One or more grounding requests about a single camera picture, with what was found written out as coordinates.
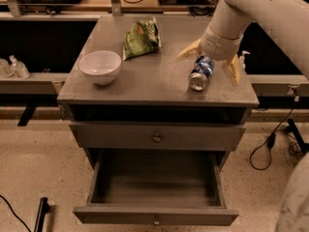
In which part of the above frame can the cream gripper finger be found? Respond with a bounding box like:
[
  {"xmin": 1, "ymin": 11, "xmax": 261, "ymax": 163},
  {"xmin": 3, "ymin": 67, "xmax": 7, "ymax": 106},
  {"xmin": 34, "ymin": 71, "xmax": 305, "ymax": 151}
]
[
  {"xmin": 222, "ymin": 54, "xmax": 239, "ymax": 86},
  {"xmin": 176, "ymin": 39, "xmax": 202, "ymax": 61}
]

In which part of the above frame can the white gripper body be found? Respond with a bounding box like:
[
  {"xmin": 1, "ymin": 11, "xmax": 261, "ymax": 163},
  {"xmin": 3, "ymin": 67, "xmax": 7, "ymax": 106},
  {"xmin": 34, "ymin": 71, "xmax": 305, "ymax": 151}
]
[{"xmin": 200, "ymin": 26, "xmax": 242, "ymax": 61}]

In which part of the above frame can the blue pepsi can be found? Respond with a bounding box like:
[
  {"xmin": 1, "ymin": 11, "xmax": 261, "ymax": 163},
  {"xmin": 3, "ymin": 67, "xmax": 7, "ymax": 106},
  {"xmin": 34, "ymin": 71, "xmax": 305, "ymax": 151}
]
[{"xmin": 188, "ymin": 55, "xmax": 214, "ymax": 91}]

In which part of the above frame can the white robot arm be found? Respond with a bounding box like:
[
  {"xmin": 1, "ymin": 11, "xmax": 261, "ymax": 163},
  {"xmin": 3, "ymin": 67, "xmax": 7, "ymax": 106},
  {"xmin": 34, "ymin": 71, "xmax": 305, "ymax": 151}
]
[{"xmin": 180, "ymin": 0, "xmax": 309, "ymax": 232}]

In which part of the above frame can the grey drawer cabinet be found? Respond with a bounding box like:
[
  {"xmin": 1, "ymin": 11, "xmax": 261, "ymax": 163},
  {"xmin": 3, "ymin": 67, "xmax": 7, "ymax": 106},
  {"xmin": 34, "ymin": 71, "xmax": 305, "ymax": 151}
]
[{"xmin": 58, "ymin": 15, "xmax": 258, "ymax": 164}]

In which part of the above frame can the closed grey top drawer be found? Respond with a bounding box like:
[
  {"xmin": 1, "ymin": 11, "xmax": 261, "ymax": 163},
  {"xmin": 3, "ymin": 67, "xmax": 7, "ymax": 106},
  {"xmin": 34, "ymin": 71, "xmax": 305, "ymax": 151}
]
[{"xmin": 70, "ymin": 122, "xmax": 245, "ymax": 151}]

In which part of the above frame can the open grey middle drawer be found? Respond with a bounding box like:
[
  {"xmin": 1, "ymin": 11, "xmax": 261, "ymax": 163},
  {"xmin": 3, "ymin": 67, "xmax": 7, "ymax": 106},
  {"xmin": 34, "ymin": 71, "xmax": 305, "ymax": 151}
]
[{"xmin": 73, "ymin": 149, "xmax": 239, "ymax": 226}]

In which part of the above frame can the white pump bottle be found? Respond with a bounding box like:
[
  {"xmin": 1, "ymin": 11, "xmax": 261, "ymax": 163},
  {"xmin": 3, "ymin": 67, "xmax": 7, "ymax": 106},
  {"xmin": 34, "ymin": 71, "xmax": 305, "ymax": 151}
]
[{"xmin": 239, "ymin": 50, "xmax": 250, "ymax": 70}]

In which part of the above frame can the green chip bag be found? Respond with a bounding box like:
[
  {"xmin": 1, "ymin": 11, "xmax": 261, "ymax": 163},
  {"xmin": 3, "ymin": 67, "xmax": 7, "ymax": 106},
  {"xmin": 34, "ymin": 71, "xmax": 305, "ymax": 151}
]
[{"xmin": 123, "ymin": 17, "xmax": 161, "ymax": 61}]

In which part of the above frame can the white ceramic bowl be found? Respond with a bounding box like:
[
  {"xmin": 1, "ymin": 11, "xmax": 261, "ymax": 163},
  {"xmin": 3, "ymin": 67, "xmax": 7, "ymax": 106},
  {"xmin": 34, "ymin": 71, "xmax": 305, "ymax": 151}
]
[{"xmin": 78, "ymin": 50, "xmax": 122, "ymax": 85}]

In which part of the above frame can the clear sanitizer bottle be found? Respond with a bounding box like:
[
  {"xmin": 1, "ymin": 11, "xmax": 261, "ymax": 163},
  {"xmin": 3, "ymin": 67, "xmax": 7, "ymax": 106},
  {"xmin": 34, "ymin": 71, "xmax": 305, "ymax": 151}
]
[{"xmin": 9, "ymin": 55, "xmax": 30, "ymax": 78}]

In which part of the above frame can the clear plastic bottle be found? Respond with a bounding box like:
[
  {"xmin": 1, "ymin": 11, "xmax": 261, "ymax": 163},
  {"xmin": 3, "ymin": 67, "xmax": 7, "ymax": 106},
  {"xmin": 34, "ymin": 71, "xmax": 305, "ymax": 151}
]
[{"xmin": 0, "ymin": 59, "xmax": 14, "ymax": 77}]

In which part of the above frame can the black floor stand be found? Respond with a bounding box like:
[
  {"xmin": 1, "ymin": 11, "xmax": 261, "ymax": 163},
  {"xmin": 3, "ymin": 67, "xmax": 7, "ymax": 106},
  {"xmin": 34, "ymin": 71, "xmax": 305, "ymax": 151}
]
[{"xmin": 34, "ymin": 197, "xmax": 49, "ymax": 232}]

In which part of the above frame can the black floor cable right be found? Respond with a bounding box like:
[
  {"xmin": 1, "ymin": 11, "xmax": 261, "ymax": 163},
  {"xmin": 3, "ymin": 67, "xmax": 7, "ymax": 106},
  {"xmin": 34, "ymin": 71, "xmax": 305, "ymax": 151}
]
[{"xmin": 248, "ymin": 95, "xmax": 302, "ymax": 171}]

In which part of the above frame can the black floor cable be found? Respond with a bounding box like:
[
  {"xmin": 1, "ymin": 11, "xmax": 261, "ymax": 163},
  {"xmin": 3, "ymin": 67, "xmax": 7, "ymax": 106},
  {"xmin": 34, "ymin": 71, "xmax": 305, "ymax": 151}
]
[
  {"xmin": 0, "ymin": 194, "xmax": 32, "ymax": 232},
  {"xmin": 248, "ymin": 95, "xmax": 302, "ymax": 171}
]

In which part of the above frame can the black floor cable left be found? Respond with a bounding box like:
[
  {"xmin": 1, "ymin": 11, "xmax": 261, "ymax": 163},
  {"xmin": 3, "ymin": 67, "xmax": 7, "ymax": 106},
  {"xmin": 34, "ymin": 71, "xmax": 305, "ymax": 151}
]
[{"xmin": 0, "ymin": 194, "xmax": 32, "ymax": 232}]

